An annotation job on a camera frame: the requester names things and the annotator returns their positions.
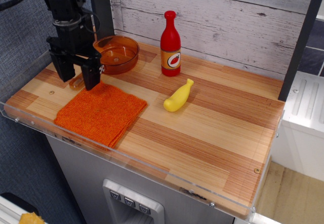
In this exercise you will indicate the silver toy fridge cabinet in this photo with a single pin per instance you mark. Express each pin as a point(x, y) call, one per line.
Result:
point(85, 172)

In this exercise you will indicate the clear acrylic table guard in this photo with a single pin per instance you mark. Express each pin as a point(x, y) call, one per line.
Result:
point(214, 148)

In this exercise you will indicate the orange knitted cloth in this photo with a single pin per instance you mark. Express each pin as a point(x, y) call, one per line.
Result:
point(102, 114)

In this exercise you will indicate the yellow object at corner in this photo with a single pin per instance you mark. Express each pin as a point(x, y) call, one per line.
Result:
point(30, 218)

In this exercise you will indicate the amber plastic measuring cup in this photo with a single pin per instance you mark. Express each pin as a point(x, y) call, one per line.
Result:
point(117, 54)

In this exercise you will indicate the dark left vertical post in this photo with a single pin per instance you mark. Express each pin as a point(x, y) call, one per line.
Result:
point(104, 27)

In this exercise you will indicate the red hot sauce bottle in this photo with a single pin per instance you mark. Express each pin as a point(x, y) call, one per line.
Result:
point(170, 47)

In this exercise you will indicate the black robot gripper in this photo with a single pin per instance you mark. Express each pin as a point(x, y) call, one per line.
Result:
point(74, 37)

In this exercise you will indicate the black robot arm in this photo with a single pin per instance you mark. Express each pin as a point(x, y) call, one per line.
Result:
point(65, 10)

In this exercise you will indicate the silver water dispenser panel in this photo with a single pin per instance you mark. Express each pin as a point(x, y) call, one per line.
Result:
point(128, 206)

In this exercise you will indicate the yellow toy banana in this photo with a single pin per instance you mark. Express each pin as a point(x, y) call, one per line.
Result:
point(179, 97)

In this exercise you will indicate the white toy sink counter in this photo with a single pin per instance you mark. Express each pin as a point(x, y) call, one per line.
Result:
point(298, 144)

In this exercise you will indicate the dark vertical post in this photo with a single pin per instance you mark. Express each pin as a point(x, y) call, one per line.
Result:
point(306, 29)
point(104, 27)

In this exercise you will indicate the dark right vertical post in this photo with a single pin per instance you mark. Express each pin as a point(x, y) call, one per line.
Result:
point(306, 29)

